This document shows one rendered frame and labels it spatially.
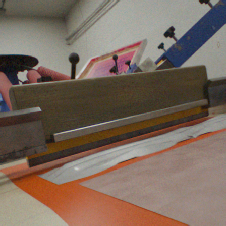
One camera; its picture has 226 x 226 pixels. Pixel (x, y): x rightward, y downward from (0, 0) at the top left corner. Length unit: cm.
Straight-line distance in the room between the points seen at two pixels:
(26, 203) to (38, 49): 475
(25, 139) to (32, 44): 465
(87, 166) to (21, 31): 474
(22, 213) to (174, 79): 34
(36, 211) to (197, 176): 11
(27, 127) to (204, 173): 19
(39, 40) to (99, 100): 466
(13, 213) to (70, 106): 18
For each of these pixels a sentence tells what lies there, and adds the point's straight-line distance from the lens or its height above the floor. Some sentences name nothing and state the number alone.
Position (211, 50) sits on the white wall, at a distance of 270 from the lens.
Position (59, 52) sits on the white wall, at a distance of 503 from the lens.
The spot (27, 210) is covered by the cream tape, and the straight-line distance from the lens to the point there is 17.
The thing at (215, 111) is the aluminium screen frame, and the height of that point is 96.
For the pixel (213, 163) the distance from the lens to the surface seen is 19.
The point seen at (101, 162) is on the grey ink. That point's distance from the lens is 24.
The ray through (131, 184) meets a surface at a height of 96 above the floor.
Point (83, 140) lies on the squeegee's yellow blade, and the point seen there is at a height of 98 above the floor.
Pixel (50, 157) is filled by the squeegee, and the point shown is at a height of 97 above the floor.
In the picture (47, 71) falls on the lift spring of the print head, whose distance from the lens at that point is 107.
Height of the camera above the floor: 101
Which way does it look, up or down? 5 degrees down
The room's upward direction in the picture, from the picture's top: 12 degrees counter-clockwise
